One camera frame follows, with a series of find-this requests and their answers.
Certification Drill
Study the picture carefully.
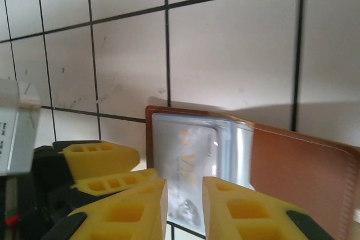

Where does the brown leather card holder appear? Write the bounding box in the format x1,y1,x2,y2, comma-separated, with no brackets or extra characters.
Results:
145,105,360,240

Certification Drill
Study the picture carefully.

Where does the silver VIP card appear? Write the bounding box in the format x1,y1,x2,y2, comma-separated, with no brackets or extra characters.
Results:
153,124,223,228

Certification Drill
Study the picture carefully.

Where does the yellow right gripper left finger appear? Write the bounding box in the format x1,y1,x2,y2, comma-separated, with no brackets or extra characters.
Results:
42,178,169,240

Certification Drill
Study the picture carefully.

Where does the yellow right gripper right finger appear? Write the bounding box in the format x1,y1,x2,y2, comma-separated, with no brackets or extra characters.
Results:
202,176,337,240

